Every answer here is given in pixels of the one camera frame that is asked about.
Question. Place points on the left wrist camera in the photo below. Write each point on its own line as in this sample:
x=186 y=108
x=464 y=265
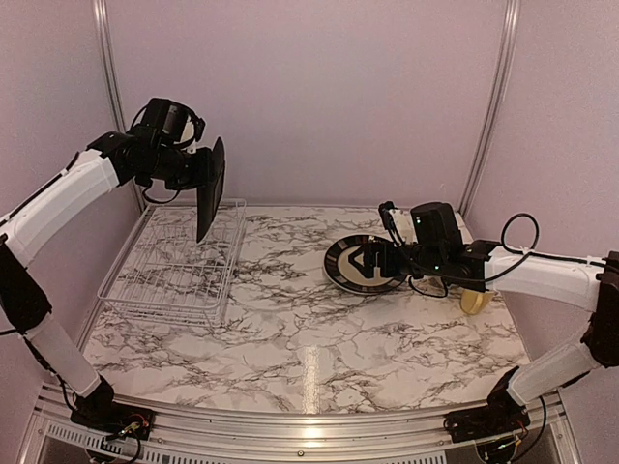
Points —
x=171 y=124

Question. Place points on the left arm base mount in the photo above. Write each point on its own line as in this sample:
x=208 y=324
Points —
x=119 y=421

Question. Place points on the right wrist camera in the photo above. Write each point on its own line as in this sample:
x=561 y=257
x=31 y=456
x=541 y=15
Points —
x=397 y=223

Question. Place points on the black round plate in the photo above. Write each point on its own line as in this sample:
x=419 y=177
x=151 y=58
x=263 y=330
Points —
x=338 y=270

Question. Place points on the black square plate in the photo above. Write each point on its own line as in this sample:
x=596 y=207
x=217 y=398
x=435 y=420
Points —
x=212 y=188

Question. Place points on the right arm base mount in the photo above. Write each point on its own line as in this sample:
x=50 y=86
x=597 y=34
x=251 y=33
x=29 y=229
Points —
x=484 y=421

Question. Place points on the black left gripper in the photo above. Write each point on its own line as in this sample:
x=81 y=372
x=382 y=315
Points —
x=194 y=182

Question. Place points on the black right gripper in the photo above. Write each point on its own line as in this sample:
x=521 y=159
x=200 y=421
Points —
x=385 y=254

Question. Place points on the aluminium front table rail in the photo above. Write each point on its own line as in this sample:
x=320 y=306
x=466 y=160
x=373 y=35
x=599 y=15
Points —
x=194 y=435

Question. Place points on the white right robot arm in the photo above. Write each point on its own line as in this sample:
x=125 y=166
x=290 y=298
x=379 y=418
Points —
x=439 y=250

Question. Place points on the right aluminium wall profile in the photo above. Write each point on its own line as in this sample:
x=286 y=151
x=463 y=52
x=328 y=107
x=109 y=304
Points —
x=498 y=90

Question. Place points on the aluminium wall profile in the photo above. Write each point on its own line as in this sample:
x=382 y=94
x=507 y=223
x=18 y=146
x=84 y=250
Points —
x=498 y=90
x=103 y=32

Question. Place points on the white wire dish rack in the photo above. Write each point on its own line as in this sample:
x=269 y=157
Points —
x=164 y=274

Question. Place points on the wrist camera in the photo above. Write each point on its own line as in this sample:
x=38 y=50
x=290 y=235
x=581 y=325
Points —
x=171 y=124
x=397 y=223

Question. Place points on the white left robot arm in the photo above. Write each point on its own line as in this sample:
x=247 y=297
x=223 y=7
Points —
x=105 y=165

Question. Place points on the left aluminium wall profile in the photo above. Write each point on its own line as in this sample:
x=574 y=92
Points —
x=103 y=32

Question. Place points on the yellow ceramic mug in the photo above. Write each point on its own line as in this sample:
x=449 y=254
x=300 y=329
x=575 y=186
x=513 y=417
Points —
x=473 y=302

